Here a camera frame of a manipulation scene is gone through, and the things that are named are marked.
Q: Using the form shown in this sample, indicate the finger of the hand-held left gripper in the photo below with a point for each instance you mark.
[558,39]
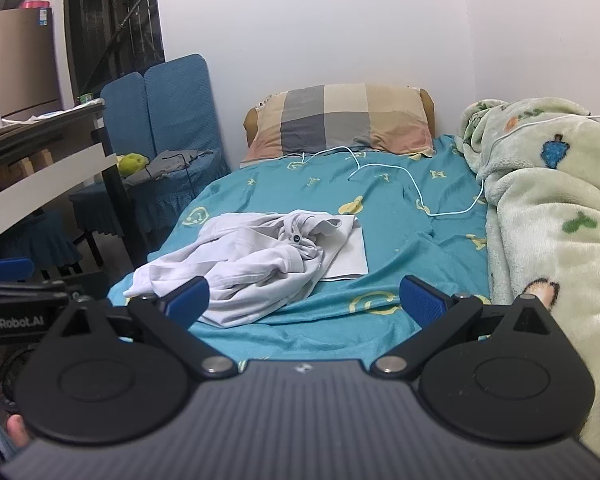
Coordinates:
[7,269]

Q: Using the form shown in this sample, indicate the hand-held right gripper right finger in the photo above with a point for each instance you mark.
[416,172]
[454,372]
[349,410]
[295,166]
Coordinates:
[420,302]

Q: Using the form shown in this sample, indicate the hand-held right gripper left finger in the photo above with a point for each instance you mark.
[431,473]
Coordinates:
[187,300]

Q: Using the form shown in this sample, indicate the white shirt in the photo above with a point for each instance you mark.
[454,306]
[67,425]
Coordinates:
[250,260]

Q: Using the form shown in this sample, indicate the person's left hand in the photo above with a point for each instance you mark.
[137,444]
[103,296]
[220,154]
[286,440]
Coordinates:
[17,432]

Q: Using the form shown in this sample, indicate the dark blue stool cover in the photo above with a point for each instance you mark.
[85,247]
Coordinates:
[40,240]

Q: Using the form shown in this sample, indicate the white wooden desk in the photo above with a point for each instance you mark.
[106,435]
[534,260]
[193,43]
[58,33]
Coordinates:
[45,170]

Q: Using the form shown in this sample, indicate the teal printed bed sheet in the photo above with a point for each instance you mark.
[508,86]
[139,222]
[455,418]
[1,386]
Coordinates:
[390,190]

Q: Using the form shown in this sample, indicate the dark wooden chair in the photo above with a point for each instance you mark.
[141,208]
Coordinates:
[117,200]

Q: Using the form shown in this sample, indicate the grey cloth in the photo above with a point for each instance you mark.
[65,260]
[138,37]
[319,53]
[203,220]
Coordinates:
[175,162]

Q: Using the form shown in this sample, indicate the green plush toy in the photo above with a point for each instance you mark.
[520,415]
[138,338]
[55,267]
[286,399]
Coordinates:
[131,165]

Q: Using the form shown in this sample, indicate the green printed fleece blanket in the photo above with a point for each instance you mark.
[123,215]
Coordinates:
[545,210]

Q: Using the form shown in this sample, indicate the brown pillow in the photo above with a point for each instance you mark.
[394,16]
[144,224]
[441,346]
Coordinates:
[250,122]

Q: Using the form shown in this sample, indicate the small green container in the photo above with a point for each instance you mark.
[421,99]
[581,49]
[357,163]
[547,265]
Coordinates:
[86,97]

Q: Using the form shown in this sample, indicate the plaid pillow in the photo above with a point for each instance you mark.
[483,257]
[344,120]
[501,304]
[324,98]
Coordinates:
[330,120]

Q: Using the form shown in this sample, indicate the pink item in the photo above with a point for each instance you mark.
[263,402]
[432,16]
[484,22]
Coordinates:
[34,5]

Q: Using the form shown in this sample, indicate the dark window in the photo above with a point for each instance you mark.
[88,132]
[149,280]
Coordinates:
[115,20]

